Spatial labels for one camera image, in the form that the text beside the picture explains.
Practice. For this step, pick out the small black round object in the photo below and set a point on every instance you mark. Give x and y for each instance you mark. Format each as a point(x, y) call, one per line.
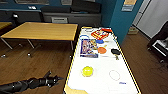
point(15, 16)

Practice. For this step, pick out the white wall power strip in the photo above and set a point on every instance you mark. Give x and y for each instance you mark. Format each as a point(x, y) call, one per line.
point(32, 7)

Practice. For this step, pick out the dark grey sofa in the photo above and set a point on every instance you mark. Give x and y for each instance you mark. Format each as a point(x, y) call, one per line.
point(26, 16)
point(76, 15)

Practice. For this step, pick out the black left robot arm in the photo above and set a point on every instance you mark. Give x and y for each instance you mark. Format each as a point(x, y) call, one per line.
point(16, 86)

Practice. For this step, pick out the yellow wooden table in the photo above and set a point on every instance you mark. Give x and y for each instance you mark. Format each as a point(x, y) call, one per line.
point(40, 31)
point(4, 25)

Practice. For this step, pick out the interior glass window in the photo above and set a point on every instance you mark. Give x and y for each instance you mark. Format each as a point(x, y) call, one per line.
point(33, 1)
point(66, 1)

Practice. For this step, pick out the yellow framed pillar notice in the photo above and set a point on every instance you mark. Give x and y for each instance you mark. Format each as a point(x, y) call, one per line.
point(129, 4)

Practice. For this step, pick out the black oblong item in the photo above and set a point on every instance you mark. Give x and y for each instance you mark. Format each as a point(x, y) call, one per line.
point(115, 52)

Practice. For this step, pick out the yellow air hockey table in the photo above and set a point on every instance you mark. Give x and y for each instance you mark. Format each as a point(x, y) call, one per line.
point(100, 85)

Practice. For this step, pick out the small orange bowl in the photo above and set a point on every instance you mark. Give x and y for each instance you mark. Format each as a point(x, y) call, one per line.
point(101, 50)

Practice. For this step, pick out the cardboard box stack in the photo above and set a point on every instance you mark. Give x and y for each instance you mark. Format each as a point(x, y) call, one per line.
point(132, 30)

